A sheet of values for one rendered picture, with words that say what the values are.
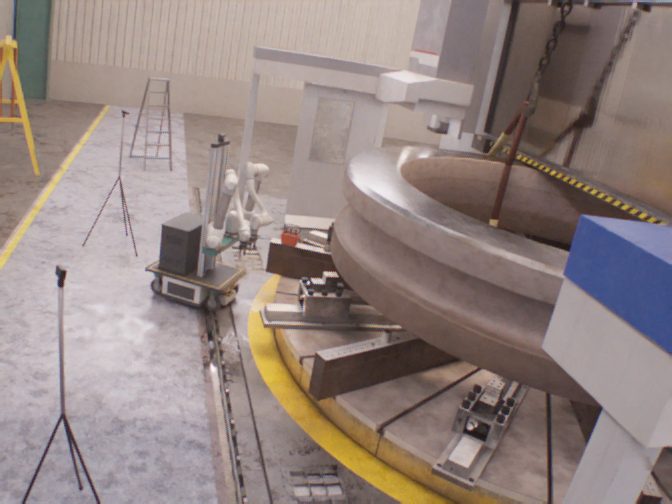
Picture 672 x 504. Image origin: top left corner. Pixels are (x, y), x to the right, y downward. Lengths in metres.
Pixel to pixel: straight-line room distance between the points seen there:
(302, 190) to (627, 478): 8.51
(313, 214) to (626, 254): 8.59
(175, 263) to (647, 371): 5.68
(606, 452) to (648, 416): 0.19
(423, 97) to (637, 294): 7.21
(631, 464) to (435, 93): 7.36
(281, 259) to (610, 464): 5.68
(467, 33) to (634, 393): 7.60
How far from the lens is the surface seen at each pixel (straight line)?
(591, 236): 1.59
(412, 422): 4.87
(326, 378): 4.76
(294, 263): 6.89
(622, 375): 1.51
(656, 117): 7.19
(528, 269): 4.39
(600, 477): 1.63
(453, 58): 8.69
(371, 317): 6.07
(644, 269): 1.45
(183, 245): 6.51
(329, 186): 9.78
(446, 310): 4.81
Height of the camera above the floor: 3.00
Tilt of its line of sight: 20 degrees down
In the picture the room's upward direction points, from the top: 10 degrees clockwise
